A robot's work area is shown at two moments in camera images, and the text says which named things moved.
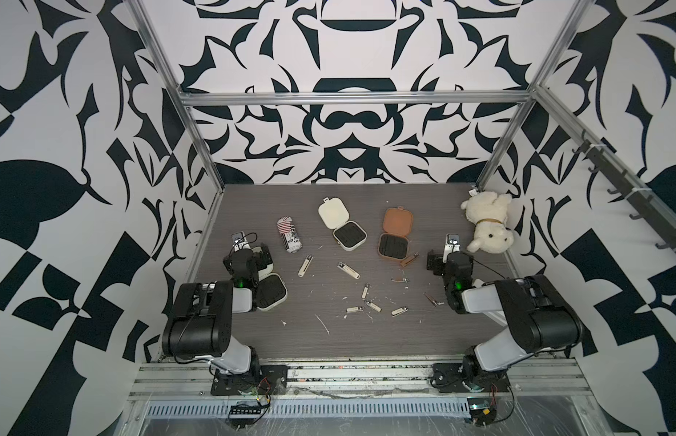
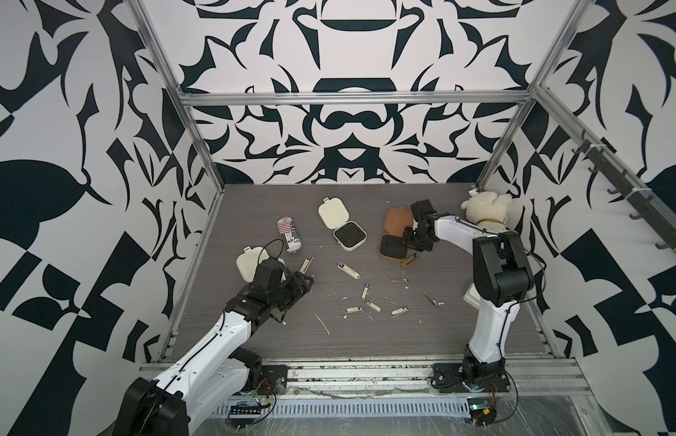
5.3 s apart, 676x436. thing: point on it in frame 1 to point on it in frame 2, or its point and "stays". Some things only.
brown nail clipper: x=408 y=260 stays
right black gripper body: x=440 y=269 to x=413 y=238
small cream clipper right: x=399 y=311 stays
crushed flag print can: x=291 y=237 stays
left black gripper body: x=260 y=262 to x=291 y=289
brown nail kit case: x=393 y=242 stays
